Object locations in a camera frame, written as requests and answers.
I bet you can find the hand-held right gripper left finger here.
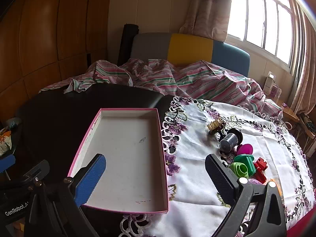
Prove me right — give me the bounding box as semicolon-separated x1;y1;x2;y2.
23;153;107;237

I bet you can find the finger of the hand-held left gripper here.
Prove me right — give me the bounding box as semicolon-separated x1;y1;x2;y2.
22;160;50;182

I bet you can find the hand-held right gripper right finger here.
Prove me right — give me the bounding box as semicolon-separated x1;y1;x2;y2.
205;154;287;237

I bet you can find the light green plug-in device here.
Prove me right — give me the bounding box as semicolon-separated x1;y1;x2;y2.
228;162;248;178

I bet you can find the teal plastic piece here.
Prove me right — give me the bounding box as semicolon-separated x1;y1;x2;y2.
233;154;256;178

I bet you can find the grey cylinder filter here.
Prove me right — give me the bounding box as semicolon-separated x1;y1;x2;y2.
218;128;244;153

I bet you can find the magenta plastic egg shell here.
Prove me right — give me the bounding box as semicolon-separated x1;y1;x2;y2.
236;144;254;156

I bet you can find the red metal cylinder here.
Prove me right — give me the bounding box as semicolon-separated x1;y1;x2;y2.
254;170;267;183

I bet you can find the red puzzle piece block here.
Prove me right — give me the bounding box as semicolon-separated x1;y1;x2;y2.
254;158;268;172

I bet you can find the pink cardboard box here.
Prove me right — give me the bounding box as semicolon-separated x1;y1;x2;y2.
68;108;169;214

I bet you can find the brown fluted mould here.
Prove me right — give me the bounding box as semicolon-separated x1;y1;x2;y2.
207;120;226;135

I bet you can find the white floral embroidered tablecloth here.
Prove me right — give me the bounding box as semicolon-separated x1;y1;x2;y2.
120;96;316;237

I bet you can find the printed bag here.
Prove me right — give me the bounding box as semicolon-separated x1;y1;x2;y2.
0;128;12;156

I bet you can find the wooden bedside table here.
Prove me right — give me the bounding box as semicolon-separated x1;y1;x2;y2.
276;99;300;122

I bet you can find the red cloth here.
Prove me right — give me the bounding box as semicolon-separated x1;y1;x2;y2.
288;210;316;237

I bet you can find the pink green striped blanket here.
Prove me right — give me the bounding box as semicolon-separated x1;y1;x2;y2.
39;59;283;119

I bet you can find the cluttered wooden desk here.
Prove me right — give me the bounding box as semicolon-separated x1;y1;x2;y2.
296;114;316;153

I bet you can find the white carton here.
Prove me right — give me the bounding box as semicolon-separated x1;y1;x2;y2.
263;71;276;94

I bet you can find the grey yellow blue headboard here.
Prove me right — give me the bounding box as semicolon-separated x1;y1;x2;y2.
130;33;250;77

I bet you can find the wooden wardrobe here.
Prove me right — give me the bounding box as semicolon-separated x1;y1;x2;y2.
0;0;111;109

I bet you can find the long beige curtain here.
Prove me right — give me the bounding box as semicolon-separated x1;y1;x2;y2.
289;2;316;115

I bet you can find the window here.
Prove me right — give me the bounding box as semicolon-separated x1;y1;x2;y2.
226;0;300;76

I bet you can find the short beige curtain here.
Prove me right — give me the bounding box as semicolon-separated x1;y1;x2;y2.
179;0;234;42

